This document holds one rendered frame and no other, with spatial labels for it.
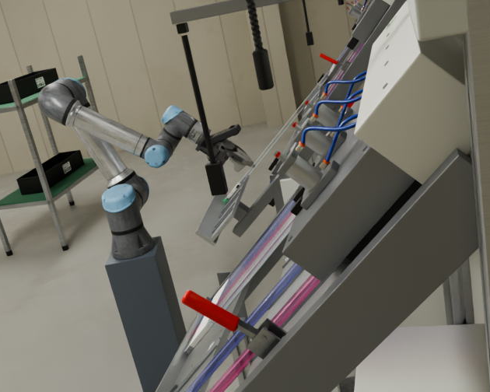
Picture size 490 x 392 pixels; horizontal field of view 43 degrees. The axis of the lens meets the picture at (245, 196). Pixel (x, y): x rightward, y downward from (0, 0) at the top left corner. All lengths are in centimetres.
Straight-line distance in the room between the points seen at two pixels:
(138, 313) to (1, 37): 461
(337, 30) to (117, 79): 219
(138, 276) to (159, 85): 419
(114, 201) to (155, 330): 50
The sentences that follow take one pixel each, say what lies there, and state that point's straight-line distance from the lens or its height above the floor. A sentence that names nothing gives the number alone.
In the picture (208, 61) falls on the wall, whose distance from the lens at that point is 616.
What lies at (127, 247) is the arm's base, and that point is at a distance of 218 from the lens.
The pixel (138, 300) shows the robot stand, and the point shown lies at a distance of 224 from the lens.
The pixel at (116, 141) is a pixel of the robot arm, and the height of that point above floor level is 96.
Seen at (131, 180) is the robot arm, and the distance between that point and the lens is 227.
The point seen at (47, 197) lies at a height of 36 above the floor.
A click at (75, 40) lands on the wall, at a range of 632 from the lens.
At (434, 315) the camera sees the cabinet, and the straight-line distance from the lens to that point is 225.
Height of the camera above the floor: 137
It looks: 19 degrees down
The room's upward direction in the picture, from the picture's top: 12 degrees counter-clockwise
